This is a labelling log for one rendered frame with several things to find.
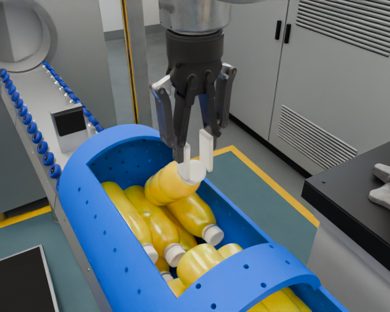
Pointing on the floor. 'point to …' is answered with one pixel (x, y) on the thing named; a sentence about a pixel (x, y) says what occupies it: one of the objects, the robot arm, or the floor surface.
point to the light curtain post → (137, 60)
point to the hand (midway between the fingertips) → (195, 156)
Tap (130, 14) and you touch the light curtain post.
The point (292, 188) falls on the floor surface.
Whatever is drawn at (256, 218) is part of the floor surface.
